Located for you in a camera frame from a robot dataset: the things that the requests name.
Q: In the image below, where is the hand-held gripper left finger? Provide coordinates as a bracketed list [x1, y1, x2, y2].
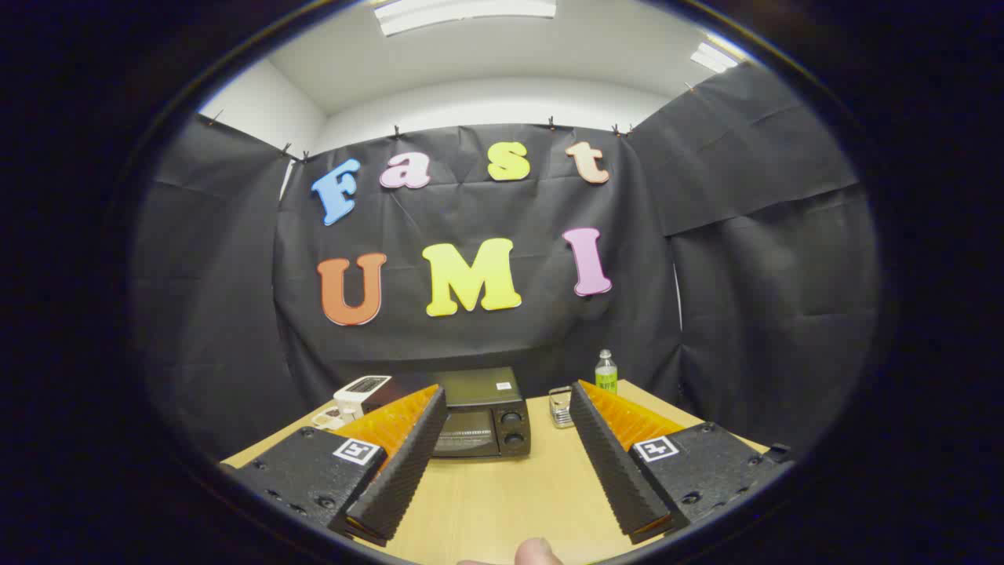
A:
[222, 385, 448, 548]

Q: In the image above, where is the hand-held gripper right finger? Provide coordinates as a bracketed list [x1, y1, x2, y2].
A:
[569, 381, 793, 545]

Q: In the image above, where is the black toaster oven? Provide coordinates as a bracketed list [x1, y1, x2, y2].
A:
[427, 366, 532, 460]

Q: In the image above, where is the white toaster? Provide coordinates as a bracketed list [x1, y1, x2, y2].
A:
[333, 375, 391, 421]

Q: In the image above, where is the small ceiling light panel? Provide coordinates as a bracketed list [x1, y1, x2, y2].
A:
[690, 41, 742, 74]

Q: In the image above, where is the long ceiling light panel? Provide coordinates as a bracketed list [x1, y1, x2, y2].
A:
[373, 0, 558, 38]

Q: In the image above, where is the metal wire basket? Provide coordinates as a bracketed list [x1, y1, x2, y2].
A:
[548, 386, 576, 428]

